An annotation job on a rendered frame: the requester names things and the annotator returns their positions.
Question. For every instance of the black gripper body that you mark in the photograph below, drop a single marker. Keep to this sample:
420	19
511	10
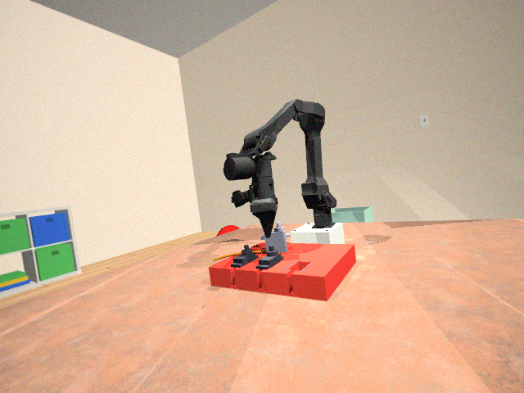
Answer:
265	199

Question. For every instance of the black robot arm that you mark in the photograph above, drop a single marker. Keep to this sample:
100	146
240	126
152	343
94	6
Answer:
315	190

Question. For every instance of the white micro servo with orange cable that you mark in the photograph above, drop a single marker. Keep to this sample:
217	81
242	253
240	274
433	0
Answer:
277	238

